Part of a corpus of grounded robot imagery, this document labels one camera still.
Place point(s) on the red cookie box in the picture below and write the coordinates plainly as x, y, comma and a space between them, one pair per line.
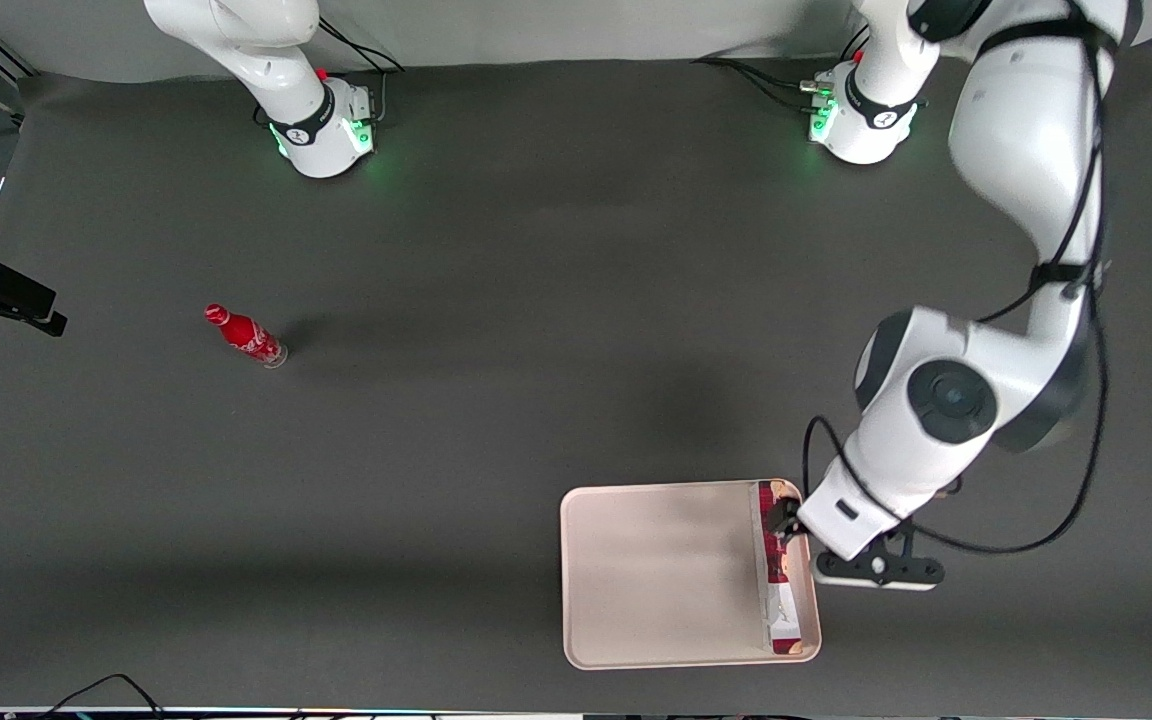
776, 600

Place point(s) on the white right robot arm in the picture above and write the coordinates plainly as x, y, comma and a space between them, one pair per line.
266, 60

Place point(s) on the beige plastic tray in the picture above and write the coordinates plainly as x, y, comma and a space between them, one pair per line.
656, 580

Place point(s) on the red cola bottle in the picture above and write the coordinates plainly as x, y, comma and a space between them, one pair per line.
246, 336

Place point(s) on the dark grey table mat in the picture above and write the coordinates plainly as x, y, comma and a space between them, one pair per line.
436, 250

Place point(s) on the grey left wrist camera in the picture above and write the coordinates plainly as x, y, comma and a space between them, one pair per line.
876, 572

